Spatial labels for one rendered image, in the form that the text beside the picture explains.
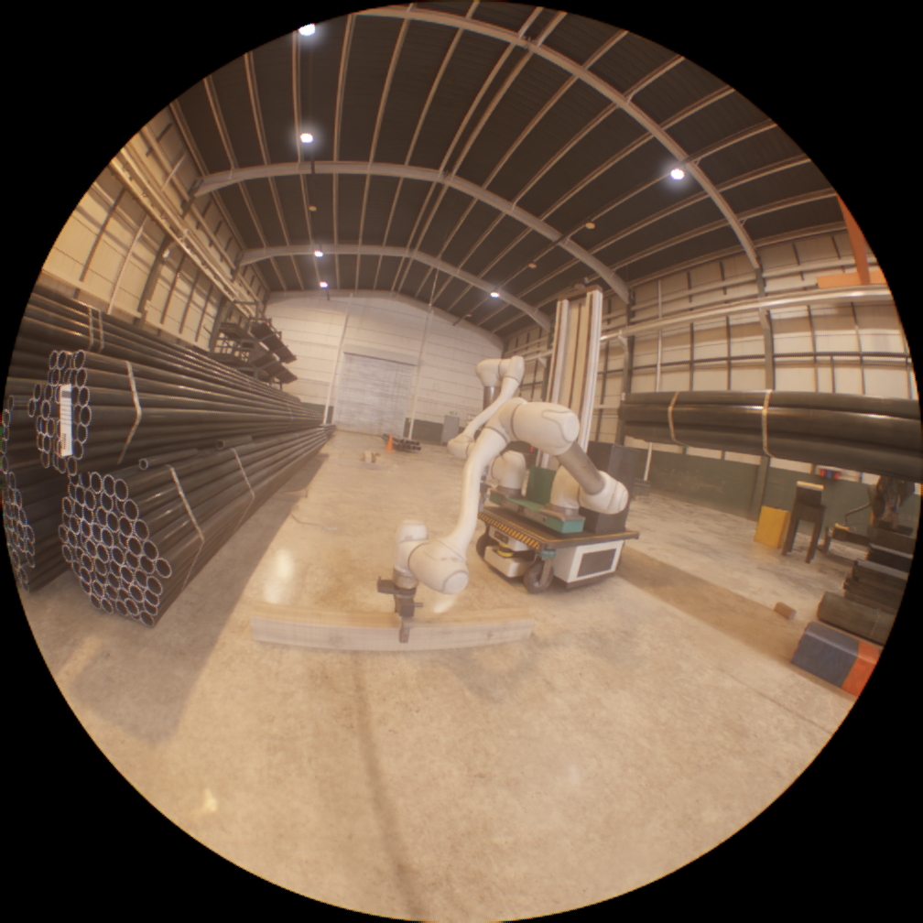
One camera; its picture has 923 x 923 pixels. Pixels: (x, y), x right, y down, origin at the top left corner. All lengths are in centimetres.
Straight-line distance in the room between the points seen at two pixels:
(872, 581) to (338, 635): 313
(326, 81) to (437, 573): 1067
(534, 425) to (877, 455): 213
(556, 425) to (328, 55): 1005
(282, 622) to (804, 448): 276
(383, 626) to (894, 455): 271
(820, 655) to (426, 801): 167
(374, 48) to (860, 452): 1047
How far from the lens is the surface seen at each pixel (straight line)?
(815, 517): 503
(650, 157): 1076
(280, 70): 1066
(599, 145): 1071
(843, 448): 239
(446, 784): 82
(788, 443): 243
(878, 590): 293
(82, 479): 117
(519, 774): 87
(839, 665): 188
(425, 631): 109
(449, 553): 82
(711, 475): 1059
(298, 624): 106
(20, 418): 130
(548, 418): 96
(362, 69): 1030
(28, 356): 136
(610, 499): 143
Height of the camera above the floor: 72
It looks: 4 degrees down
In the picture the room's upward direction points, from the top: 9 degrees clockwise
